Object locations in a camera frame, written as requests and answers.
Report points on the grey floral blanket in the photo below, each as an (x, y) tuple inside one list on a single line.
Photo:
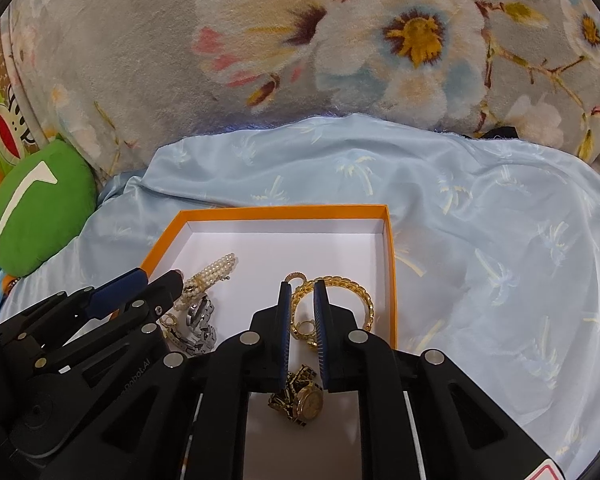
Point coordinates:
[(180, 60)]

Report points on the green plush pillow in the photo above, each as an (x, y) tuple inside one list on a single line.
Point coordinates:
[(40, 210)]

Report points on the blue palm print sheet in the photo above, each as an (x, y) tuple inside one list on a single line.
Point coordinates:
[(480, 260)]

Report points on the gold hoop earring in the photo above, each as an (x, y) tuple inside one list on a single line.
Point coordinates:
[(170, 319)]

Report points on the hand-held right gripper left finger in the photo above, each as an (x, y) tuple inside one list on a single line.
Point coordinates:
[(284, 330)]

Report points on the silver watch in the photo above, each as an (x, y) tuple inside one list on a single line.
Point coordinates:
[(200, 312)]

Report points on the orange jewelry box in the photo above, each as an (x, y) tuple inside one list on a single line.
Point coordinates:
[(280, 245)]

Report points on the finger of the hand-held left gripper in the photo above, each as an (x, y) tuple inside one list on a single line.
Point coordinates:
[(117, 290), (165, 287)]

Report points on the gold watch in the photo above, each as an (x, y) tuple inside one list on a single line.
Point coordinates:
[(310, 400)]

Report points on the brown patterned cloth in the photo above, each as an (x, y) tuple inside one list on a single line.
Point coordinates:
[(2, 60)]

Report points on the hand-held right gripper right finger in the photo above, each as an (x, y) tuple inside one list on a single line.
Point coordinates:
[(322, 330)]

